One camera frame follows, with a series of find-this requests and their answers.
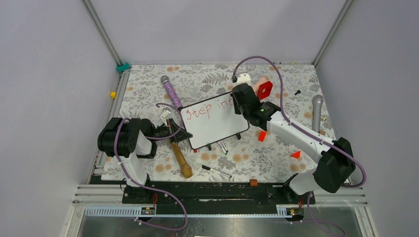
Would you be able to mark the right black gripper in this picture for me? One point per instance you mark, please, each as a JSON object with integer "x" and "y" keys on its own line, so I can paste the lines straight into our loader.
{"x": 236, "y": 108}

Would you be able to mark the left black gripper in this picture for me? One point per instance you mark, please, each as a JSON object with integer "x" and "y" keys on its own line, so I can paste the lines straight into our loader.
{"x": 172, "y": 126}

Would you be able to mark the white whiteboard black frame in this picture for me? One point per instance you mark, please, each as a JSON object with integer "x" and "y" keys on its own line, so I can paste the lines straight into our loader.
{"x": 212, "y": 120}

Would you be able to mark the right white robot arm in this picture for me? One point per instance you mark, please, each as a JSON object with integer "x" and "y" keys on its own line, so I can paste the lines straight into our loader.
{"x": 333, "y": 159}

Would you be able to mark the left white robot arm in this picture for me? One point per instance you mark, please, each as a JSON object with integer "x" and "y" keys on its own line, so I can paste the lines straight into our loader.
{"x": 130, "y": 140}

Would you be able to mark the pink toy microphone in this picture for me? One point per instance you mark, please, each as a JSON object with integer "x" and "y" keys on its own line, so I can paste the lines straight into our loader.
{"x": 261, "y": 81}

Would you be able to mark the red square block with hole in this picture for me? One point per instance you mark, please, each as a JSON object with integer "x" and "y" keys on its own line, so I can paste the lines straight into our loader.
{"x": 264, "y": 90}

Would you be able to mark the small red cube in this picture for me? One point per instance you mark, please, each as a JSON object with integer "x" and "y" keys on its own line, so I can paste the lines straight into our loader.
{"x": 262, "y": 136}

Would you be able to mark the green capped marker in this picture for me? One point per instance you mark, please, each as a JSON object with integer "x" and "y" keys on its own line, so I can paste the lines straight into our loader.
{"x": 221, "y": 147}

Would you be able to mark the black capped marker front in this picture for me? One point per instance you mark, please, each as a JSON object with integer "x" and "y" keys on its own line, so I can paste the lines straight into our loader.
{"x": 216, "y": 171}

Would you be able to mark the black capped marker by board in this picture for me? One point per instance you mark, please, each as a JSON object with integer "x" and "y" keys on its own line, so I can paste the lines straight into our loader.
{"x": 225, "y": 146}

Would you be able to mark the purple glitter microphone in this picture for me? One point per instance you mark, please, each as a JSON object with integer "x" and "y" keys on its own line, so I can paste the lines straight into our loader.
{"x": 171, "y": 92}

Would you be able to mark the silver grey microphone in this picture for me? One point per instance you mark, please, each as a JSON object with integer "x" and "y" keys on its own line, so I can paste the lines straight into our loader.
{"x": 317, "y": 103}

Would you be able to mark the red triangular block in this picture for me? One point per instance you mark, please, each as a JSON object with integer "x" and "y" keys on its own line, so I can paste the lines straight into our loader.
{"x": 296, "y": 155}

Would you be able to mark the small brown wooden cube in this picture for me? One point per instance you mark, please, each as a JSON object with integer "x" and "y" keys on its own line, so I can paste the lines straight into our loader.
{"x": 253, "y": 182}

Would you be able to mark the teal corner clip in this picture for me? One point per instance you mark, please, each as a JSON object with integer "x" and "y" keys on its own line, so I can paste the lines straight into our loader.
{"x": 122, "y": 68}

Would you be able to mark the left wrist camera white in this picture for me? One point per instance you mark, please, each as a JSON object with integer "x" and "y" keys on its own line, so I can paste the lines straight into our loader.
{"x": 165, "y": 115}

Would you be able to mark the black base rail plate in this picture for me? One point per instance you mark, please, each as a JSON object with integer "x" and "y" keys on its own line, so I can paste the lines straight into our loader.
{"x": 214, "y": 197}

